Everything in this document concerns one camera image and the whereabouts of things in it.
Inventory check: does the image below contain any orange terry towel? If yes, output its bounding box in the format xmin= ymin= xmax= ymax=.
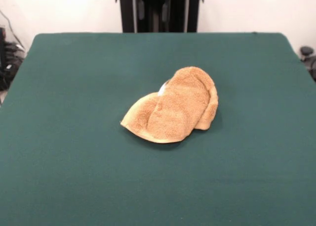
xmin=120 ymin=66 xmax=219 ymax=144

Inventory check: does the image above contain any dark green table cloth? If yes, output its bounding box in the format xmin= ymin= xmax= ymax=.
xmin=0 ymin=32 xmax=316 ymax=226

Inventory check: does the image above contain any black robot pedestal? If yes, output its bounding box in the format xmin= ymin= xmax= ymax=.
xmin=115 ymin=0 xmax=205 ymax=33

